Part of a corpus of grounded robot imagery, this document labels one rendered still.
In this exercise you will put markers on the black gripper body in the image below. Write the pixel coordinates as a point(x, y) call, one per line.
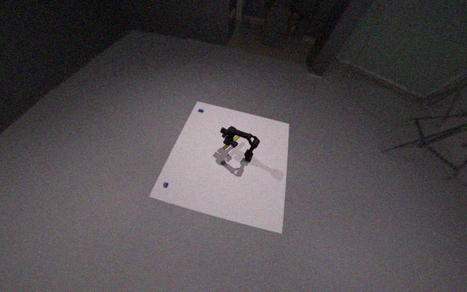
point(233, 143)

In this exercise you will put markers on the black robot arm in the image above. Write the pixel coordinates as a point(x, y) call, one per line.
point(232, 131)

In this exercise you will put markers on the yellow bar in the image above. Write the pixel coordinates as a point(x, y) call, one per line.
point(225, 146)

